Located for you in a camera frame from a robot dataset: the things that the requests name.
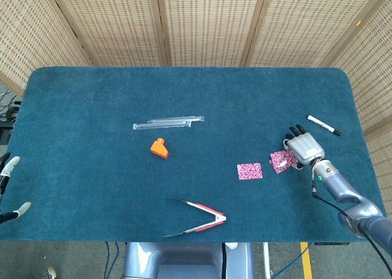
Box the red-handled metal tongs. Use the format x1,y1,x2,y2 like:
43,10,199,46
162,197,227,239

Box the white black-capped marker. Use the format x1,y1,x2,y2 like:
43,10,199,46
306,115,343,137

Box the yellow floor tape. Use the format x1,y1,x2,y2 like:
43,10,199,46
300,242,314,279

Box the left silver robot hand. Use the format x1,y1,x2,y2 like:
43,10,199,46
0,151,32,224

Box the black floor cable bundle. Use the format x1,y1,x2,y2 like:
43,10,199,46
0,88,22,145

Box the orange plastic block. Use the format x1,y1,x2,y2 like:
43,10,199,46
149,137,170,159

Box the clear plastic wrapped stick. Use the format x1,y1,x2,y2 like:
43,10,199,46
132,121,192,131
147,115,205,124

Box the blue floor cable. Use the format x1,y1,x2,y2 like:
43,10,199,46
102,241,121,279
271,243,312,279

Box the blue-grey robot torso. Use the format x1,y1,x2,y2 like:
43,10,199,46
121,242,255,279

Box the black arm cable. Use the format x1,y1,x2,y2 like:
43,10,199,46
311,174,392,279

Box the teal carpet table mat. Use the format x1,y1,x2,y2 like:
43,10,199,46
0,66,390,243

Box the woven bamboo screen panel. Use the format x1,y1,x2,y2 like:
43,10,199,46
156,0,270,67
0,0,92,97
243,0,382,67
47,0,168,67
321,0,392,227

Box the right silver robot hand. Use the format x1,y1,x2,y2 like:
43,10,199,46
282,124,325,170

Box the white table leg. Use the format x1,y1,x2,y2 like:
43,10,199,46
262,242,271,279

